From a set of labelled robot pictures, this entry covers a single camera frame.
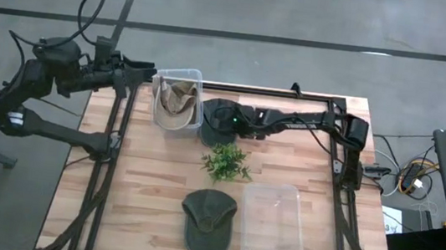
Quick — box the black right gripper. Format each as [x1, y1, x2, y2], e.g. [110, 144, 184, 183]
[203, 99, 271, 143]

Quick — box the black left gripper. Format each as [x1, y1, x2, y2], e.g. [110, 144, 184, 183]
[83, 51, 160, 102]

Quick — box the dark green cap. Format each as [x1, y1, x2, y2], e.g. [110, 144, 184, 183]
[196, 96, 248, 152]
[175, 186, 240, 250]

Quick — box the beige cap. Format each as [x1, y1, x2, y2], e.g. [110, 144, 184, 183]
[151, 75, 202, 134]

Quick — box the artificial plant in white pot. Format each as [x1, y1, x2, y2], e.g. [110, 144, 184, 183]
[198, 139, 256, 188]

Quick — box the clear plastic storage bin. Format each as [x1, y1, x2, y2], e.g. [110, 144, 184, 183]
[235, 179, 313, 250]
[145, 64, 210, 135]

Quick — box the black power strip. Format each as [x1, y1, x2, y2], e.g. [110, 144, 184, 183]
[398, 160, 427, 196]

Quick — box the white paper sheet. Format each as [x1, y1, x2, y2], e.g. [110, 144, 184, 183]
[378, 205, 408, 237]

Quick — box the black aluminium table frame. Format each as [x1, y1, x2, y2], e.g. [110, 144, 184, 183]
[35, 64, 412, 250]

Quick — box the black frame clip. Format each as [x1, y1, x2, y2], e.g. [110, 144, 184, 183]
[289, 80, 305, 98]

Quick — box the white cable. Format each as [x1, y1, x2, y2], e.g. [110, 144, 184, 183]
[367, 146, 405, 200]

